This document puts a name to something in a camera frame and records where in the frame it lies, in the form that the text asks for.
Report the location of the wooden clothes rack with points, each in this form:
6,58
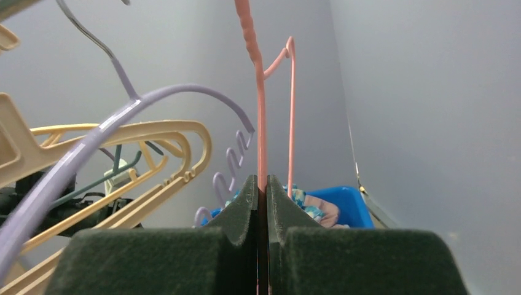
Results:
14,6

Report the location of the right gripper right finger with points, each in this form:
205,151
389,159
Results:
306,258

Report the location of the wooden hanger with shirt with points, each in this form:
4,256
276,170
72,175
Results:
8,40

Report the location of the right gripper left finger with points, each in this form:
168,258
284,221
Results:
218,258

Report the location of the clear purple plastic hanger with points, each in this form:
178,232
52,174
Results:
36,204

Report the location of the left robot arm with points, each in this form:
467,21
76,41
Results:
11,196

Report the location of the pink garment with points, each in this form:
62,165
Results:
333,220

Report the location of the blue plastic bin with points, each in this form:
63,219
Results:
353,209

